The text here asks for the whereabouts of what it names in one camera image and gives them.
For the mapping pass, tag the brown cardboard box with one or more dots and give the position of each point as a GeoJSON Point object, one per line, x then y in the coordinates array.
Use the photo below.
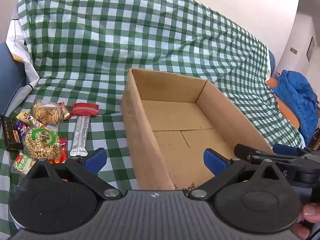
{"type": "Point", "coordinates": [175, 120]}

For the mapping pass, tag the green white snack packet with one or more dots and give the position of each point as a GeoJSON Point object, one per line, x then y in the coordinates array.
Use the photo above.
{"type": "Point", "coordinates": [22, 163]}

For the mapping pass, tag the white jersey cloth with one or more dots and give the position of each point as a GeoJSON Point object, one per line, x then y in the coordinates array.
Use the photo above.
{"type": "Point", "coordinates": [17, 45]}

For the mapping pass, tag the silver stick packet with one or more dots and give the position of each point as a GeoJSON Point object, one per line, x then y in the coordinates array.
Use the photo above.
{"type": "Point", "coordinates": [80, 135]}

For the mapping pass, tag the blue puffer jacket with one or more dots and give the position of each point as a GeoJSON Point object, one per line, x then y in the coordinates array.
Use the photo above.
{"type": "Point", "coordinates": [295, 95]}

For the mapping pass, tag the purple snack packet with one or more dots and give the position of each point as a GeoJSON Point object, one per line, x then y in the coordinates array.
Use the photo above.
{"type": "Point", "coordinates": [22, 128]}

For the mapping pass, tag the wall light switch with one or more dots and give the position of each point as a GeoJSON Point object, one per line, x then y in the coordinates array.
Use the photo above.
{"type": "Point", "coordinates": [293, 50]}

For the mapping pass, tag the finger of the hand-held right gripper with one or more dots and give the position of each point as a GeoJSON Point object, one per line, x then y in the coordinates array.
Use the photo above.
{"type": "Point", "coordinates": [252, 152]}
{"type": "Point", "coordinates": [285, 149]}

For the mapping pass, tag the red gold candy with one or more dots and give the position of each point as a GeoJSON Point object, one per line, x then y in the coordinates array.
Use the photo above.
{"type": "Point", "coordinates": [64, 110]}

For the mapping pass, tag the blue white small wrapper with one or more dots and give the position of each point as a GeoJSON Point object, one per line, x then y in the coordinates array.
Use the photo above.
{"type": "Point", "coordinates": [40, 124]}

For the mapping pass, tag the green white checked cloth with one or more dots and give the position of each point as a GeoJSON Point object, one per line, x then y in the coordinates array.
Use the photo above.
{"type": "Point", "coordinates": [112, 42]}

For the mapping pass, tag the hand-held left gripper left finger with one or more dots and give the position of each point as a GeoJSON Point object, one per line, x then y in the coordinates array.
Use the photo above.
{"type": "Point", "coordinates": [96, 158]}

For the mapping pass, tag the orange cushion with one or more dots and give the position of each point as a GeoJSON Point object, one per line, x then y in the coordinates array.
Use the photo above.
{"type": "Point", "coordinates": [287, 111]}

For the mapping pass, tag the person's right hand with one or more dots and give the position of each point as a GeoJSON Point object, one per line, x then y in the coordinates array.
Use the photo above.
{"type": "Point", "coordinates": [311, 211]}

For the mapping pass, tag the small dark wall frame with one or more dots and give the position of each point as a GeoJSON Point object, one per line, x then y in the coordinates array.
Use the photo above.
{"type": "Point", "coordinates": [310, 48]}

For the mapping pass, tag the yellow white wrapped candy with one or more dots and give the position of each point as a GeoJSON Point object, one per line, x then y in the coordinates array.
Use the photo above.
{"type": "Point", "coordinates": [25, 117]}

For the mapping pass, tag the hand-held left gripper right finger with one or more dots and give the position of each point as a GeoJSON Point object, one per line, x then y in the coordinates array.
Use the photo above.
{"type": "Point", "coordinates": [212, 158]}

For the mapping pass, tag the red packet with blue label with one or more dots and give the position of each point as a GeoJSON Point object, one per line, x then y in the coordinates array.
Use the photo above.
{"type": "Point", "coordinates": [63, 148]}

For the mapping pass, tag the clear bag of crackers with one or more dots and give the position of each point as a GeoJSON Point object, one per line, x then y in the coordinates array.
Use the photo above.
{"type": "Point", "coordinates": [47, 112]}

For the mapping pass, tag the black snack box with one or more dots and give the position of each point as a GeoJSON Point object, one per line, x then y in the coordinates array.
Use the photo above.
{"type": "Point", "coordinates": [10, 132]}

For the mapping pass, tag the peanut bag with green label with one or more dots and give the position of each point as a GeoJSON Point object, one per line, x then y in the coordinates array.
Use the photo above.
{"type": "Point", "coordinates": [42, 143]}

